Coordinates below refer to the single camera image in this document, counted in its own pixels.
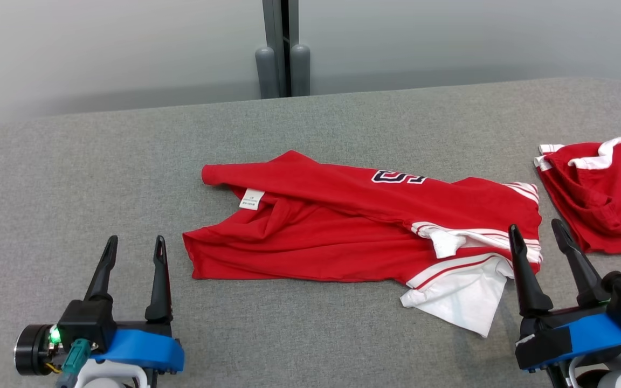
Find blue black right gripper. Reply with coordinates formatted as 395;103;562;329
507;218;621;388

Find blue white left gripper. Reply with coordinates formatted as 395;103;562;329
14;235;185;377

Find red white shorts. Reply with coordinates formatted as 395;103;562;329
533;136;621;256

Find red white striped T-shirt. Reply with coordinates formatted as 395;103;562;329
182;150;543;338

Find teal connector black cable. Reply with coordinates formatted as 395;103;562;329
54;338;94;388

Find grey metal partition post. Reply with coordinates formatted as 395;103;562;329
255;0;311;99

